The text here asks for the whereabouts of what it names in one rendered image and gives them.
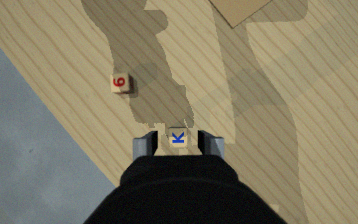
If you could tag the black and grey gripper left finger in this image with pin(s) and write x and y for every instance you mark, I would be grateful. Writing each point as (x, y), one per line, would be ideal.
(146, 145)

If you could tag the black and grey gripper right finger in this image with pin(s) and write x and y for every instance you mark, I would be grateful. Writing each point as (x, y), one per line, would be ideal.
(208, 144)

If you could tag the tan square mat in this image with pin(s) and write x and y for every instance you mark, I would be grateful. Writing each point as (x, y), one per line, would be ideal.
(236, 11)

